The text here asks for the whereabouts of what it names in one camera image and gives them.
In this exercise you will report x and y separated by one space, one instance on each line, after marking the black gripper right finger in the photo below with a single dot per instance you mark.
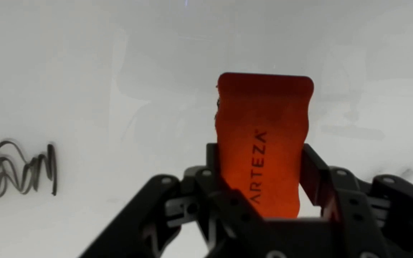
378 216

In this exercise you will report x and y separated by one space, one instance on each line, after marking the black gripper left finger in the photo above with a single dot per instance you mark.
182 220

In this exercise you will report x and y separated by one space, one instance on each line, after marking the orange whiteboard eraser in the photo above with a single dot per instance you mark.
264 144

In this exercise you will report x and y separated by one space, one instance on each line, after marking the white wall whiteboard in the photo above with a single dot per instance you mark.
96 72

